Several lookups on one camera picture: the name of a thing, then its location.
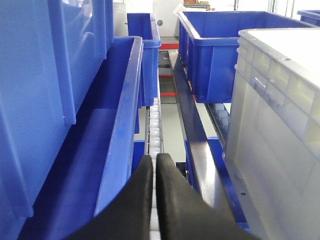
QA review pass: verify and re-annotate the blue bin far centre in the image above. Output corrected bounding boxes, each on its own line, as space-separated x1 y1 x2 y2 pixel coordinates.
127 13 162 107

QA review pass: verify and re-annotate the white plastic tote bin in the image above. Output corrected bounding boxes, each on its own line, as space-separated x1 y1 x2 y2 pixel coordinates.
225 27 320 240

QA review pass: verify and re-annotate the blue bin upper right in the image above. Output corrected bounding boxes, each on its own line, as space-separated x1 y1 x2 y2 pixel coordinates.
297 10 320 27

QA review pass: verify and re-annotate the right white roller track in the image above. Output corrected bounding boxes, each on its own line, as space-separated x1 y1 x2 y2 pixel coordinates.
204 103 230 147

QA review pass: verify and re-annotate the blue bin left shelf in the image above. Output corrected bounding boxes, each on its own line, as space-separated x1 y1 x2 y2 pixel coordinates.
0 0 143 240

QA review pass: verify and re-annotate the left white roller track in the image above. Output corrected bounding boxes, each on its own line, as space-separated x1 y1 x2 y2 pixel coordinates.
145 97 162 240

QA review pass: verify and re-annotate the blue bin far right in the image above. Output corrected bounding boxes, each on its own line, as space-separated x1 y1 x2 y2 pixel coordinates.
177 11 313 104

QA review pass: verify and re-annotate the white roller track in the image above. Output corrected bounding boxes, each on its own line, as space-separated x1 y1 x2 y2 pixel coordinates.
145 97 162 240
204 103 230 147

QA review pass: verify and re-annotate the blue bin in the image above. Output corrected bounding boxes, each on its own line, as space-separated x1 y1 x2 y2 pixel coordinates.
177 11 313 104
297 10 320 27
127 13 162 107

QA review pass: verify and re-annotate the dark blue shelf beam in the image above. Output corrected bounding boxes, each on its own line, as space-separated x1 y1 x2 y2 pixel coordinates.
170 52 250 232

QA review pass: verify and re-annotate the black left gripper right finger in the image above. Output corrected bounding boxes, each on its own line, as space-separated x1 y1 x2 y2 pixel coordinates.
155 153 257 240

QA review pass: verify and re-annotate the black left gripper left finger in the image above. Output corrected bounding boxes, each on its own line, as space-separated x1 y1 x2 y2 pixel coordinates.
66 155 153 240

